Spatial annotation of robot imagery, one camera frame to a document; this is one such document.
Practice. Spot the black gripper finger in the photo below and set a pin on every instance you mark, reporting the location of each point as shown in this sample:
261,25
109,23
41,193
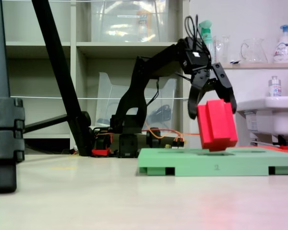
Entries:
225,83
194,103

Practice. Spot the red cross columnar block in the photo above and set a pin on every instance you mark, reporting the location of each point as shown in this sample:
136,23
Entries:
216,124

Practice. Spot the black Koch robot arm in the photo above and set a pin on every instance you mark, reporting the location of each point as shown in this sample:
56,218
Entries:
134,95

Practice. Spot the orange flat block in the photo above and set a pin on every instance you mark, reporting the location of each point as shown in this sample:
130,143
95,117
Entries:
287,147

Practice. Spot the small blue white packet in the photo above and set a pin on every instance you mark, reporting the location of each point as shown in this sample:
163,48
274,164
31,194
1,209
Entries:
234,62

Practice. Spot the clear glass beaker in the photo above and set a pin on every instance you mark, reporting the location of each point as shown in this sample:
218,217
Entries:
224,50

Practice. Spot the green spray bottle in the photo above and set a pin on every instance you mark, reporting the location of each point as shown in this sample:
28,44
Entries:
206,31

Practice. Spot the clear glass pitcher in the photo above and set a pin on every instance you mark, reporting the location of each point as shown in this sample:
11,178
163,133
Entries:
254,52

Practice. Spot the small clear sanitiser bottle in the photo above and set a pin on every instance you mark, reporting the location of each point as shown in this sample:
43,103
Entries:
275,88

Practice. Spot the white sink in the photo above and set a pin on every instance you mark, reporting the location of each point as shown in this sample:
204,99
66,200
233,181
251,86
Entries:
278,115

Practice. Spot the green shape sorter board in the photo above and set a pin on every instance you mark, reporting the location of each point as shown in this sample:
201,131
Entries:
206,165

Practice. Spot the white foam soap bottle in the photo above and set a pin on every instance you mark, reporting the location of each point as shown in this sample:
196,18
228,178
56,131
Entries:
284,50

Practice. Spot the beige shelf unit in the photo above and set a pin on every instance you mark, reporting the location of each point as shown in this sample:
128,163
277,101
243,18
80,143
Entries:
127,45

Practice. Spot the clear plastic storage box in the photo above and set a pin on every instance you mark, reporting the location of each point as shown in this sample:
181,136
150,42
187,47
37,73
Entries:
124,24

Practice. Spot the clear plastic file tray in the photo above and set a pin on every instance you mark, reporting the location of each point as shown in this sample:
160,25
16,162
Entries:
105,95

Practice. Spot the red base clamp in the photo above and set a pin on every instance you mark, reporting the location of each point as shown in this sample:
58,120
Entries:
100,152

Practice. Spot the yellow tape marker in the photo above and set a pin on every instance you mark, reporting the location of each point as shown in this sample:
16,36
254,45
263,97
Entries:
62,167

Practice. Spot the black tripod brace bar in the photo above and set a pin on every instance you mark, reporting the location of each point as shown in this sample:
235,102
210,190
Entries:
45,123

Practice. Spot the grey tripod leg with clamp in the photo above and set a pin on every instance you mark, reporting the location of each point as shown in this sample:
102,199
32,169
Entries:
0,72

